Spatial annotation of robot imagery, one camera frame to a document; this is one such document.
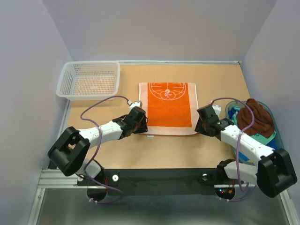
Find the blue towel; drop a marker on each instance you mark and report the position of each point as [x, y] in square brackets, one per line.
[232, 113]

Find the teal plastic tub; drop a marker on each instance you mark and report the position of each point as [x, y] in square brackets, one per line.
[276, 143]

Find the white perforated plastic basket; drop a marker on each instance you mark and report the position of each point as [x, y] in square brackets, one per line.
[88, 80]

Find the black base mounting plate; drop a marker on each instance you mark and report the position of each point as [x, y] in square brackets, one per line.
[186, 181]

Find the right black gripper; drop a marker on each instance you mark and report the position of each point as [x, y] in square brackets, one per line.
[198, 127]

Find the orange Doraemon towel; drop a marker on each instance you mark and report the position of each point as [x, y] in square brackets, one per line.
[171, 107]

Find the brown towel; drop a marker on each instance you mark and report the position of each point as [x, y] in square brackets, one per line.
[263, 123]

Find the aluminium frame rail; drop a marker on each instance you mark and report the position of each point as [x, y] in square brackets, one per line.
[51, 178]

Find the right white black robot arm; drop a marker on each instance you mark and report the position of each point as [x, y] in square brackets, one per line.
[271, 170]

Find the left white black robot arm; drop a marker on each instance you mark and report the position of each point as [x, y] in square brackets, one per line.
[69, 152]

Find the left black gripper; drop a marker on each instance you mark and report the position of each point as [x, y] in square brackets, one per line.
[143, 128]

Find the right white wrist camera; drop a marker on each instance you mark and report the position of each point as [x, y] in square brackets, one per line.
[217, 108]

